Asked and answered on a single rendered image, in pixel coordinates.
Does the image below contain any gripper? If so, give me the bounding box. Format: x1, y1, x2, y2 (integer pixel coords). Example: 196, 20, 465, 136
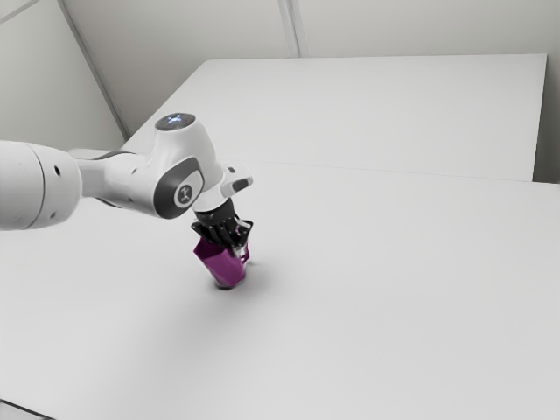
190, 204, 255, 264

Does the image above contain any purple faceted mug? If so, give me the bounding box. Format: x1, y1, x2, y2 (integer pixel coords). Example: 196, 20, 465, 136
192, 237, 252, 290

